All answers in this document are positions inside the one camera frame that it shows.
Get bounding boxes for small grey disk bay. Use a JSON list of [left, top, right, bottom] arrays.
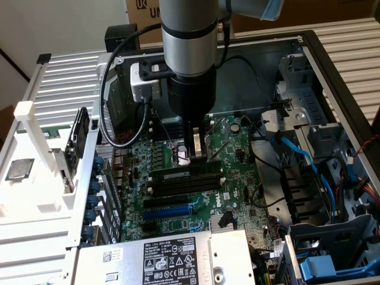
[[307, 123, 350, 158]]

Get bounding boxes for long black expansion slot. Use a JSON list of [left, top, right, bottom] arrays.
[[144, 194, 189, 209]]

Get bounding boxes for black graphics card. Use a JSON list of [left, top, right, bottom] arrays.
[[50, 106, 90, 192]]

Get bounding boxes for tall grey drive cage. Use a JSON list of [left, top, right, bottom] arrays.
[[274, 53, 330, 125]]

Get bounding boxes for flat blue SATA wire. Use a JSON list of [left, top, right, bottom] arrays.
[[268, 130, 342, 220]]

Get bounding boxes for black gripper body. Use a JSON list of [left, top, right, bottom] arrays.
[[166, 68, 217, 121]]

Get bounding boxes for silver power supply unit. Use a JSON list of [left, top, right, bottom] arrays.
[[69, 229, 257, 285]]

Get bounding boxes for yellow red power wires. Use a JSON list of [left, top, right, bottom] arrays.
[[354, 175, 380, 205]]

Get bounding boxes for thin black wire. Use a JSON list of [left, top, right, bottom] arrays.
[[254, 154, 286, 179]]

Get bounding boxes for thin wire locking lever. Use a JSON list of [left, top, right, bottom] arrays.
[[154, 111, 176, 149], [210, 139, 231, 163]]

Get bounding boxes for grey open PC case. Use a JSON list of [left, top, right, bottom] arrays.
[[64, 29, 380, 285]]

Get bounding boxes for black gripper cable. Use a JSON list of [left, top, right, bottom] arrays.
[[216, 16, 234, 68]]

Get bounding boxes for black plastic block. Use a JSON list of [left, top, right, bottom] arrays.
[[104, 25, 140, 56]]

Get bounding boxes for silver disk bay bracket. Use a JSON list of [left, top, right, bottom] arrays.
[[261, 108, 309, 140]]

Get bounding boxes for silver CPU chip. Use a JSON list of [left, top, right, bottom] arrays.
[[6, 159, 35, 181]]

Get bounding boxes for metal socket cover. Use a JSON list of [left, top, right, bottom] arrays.
[[204, 119, 231, 149]]

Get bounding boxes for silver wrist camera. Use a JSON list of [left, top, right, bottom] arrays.
[[129, 61, 163, 103]]

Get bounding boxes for blue SATA wire plug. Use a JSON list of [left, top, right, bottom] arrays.
[[344, 164, 360, 194]]

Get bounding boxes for white parts rack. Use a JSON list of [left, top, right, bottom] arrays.
[[0, 100, 80, 219]]

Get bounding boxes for dark RAM stick white label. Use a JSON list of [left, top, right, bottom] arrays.
[[147, 159, 223, 182]]

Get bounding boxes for thick black camera cable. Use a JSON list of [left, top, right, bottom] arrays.
[[99, 23, 164, 149]]

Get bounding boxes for green Dell motherboard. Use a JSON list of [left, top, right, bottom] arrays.
[[114, 115, 290, 285]]

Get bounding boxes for blue plastic rail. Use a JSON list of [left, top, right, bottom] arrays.
[[335, 258, 380, 277]]

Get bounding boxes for blue expansion slot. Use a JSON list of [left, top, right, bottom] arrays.
[[142, 204, 192, 220]]

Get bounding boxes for blue plastic latch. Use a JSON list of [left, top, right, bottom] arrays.
[[299, 255, 338, 280]]

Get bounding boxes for thin red wire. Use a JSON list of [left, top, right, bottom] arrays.
[[115, 132, 136, 146]]

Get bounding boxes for black wire with plug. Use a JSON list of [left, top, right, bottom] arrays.
[[216, 55, 293, 116]]

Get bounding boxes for CPU socket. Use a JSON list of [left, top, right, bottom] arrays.
[[168, 135, 217, 170]]

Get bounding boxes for large grey disk bay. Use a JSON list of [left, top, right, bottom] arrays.
[[284, 213, 379, 285]]

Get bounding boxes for silver chipset heatsink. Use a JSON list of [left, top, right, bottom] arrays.
[[209, 212, 238, 233]]

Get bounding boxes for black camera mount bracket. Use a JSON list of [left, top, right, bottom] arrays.
[[139, 58, 173, 81]]

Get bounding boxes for long red black twisted wire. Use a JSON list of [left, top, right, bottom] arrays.
[[351, 136, 380, 158]]

